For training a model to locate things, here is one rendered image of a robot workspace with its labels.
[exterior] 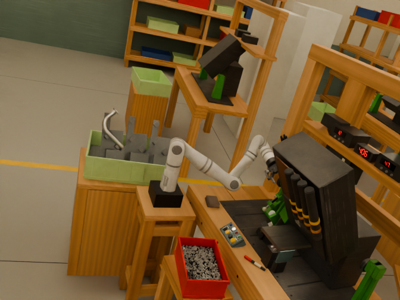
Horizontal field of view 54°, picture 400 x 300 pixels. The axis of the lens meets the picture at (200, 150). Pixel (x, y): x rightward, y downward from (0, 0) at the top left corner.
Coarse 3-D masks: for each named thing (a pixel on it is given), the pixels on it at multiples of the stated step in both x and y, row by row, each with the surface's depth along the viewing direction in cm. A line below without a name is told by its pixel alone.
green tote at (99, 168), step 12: (96, 132) 290; (96, 144) 295; (84, 168) 262; (96, 168) 259; (108, 168) 261; (120, 168) 262; (132, 168) 263; (144, 168) 265; (156, 168) 266; (108, 180) 265; (120, 180) 266; (132, 180) 268; (144, 180) 269
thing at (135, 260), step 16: (144, 224) 234; (160, 224) 243; (176, 224) 247; (128, 240) 270; (144, 240) 240; (160, 240) 282; (176, 240) 250; (128, 256) 273; (144, 256) 245; (160, 256) 282; (128, 272) 271; (160, 272) 282; (128, 288) 260; (144, 288) 262
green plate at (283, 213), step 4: (284, 204) 210; (280, 208) 212; (284, 208) 211; (276, 212) 215; (280, 212) 214; (284, 212) 211; (280, 216) 214; (284, 216) 211; (284, 220) 211; (288, 220) 209
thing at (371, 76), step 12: (312, 48) 247; (324, 48) 238; (324, 60) 237; (336, 60) 229; (348, 60) 221; (348, 72) 221; (360, 72) 213; (372, 72) 206; (384, 72) 205; (372, 84) 206; (384, 84) 200; (396, 84) 193; (396, 96) 193
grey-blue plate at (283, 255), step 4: (280, 252) 198; (284, 252) 199; (288, 252) 200; (292, 252) 202; (280, 256) 199; (284, 256) 201; (288, 256) 202; (292, 256) 203; (276, 260) 200; (280, 260) 201; (284, 260) 202; (288, 260) 204; (276, 264) 201; (280, 264) 202; (284, 264) 203; (276, 268) 202; (280, 268) 204; (284, 268) 205; (276, 272) 204; (280, 272) 205
